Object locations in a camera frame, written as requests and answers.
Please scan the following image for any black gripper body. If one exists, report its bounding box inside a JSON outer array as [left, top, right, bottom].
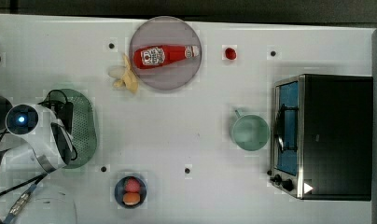
[[56, 102, 74, 133]]

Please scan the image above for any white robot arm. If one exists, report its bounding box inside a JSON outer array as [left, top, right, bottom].
[[0, 104, 75, 224]]

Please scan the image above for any dark blue small bowl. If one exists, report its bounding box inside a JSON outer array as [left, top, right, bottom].
[[115, 175, 147, 209]]

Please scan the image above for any red ketchup bottle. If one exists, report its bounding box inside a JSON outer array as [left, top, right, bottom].
[[133, 45, 200, 69]]

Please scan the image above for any pink toy fruit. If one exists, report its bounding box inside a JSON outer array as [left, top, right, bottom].
[[124, 178, 141, 193]]

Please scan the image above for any orange toy fruit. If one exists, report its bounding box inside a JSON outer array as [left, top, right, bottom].
[[122, 192, 141, 206]]

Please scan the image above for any grey round plate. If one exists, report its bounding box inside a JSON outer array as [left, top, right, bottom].
[[129, 16, 202, 91]]

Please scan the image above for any red strawberry toy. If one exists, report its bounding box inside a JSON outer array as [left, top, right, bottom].
[[225, 48, 237, 60]]

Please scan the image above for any green mug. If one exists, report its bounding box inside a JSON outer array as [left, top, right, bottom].
[[230, 109, 270, 151]]

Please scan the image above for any black toaster oven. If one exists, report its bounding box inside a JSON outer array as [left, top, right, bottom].
[[268, 74, 373, 201]]

